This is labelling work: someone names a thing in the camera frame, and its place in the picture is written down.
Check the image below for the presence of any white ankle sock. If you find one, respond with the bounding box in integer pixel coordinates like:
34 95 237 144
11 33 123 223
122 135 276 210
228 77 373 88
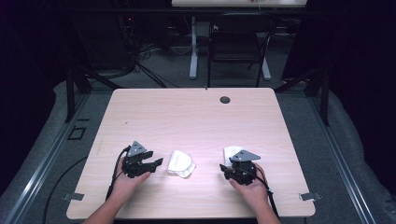
167 149 197 179
223 146 245 167

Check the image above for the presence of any person's left hand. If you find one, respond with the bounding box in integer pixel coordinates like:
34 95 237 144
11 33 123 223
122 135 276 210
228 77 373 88
108 158 152 203

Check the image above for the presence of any aluminium floor rail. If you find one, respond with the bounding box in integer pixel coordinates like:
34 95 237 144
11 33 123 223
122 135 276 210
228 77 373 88
3 92 92 224
307 95 378 224

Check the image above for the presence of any bundle of floor cables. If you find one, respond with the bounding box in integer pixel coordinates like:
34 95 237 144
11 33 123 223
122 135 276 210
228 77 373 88
118 17 180 89

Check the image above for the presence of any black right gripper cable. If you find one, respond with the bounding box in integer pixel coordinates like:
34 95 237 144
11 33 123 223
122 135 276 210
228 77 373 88
255 166 280 218

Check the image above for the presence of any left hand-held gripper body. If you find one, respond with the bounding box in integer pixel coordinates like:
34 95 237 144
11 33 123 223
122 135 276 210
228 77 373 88
121 140 151 179

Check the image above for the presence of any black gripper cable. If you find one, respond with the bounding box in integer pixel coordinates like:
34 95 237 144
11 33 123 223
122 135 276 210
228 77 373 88
106 145 131 201
255 166 280 218

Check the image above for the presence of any black metal frame stand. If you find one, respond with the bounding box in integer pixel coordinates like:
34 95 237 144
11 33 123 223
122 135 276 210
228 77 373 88
64 60 123 124
274 67 331 127

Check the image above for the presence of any black floor cable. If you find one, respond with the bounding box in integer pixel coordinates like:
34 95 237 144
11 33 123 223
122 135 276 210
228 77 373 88
41 155 89 224

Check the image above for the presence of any white desk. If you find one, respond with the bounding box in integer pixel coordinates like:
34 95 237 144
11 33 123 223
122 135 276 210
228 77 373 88
171 0 308 81

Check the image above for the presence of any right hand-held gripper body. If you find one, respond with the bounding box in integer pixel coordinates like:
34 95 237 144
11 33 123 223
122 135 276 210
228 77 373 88
228 149 262 187

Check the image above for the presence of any grey metal bracket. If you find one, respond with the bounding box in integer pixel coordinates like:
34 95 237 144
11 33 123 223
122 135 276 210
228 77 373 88
62 192 85 202
299 191 322 202

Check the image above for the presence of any person's right hand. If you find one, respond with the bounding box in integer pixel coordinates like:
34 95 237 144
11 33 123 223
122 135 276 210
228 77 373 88
228 162 271 208

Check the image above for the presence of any black folding chair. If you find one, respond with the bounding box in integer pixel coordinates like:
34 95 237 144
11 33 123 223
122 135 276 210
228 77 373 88
206 12 277 89

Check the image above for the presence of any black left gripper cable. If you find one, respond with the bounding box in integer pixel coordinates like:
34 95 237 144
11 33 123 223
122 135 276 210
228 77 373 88
106 145 131 201

